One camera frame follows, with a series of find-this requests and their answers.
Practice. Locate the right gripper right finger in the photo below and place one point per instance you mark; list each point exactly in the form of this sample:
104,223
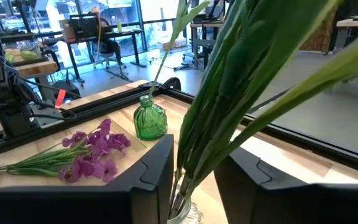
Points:
253,193

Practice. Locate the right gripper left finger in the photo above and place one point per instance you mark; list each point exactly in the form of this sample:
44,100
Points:
154,186

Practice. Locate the purple flower bunch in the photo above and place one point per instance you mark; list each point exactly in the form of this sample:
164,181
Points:
235,77
99,144

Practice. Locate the clear ribbed glass vase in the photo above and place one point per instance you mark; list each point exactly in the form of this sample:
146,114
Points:
195,218

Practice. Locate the green glass vase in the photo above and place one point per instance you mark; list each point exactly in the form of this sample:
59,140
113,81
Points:
149,123

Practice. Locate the red tag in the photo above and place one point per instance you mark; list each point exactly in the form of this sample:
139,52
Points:
60,99

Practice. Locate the office chair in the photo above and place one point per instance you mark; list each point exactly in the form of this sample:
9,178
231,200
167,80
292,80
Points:
109,49

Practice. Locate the black office desk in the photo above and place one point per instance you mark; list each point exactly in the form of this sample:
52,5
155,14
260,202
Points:
120,33

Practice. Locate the green bottle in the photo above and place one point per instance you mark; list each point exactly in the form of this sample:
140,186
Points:
119,26

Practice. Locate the wooden side table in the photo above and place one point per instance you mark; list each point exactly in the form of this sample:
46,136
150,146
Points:
36,69

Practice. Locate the wooden workbench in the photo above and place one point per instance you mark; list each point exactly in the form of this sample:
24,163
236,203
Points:
207,24

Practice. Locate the black computer monitor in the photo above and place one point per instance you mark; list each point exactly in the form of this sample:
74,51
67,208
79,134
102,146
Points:
84,26

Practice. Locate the green toy fruit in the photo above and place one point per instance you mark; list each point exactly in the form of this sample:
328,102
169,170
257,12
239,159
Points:
29,55
9,58

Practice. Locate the grey metal bracket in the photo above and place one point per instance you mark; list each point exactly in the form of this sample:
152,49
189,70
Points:
47,118

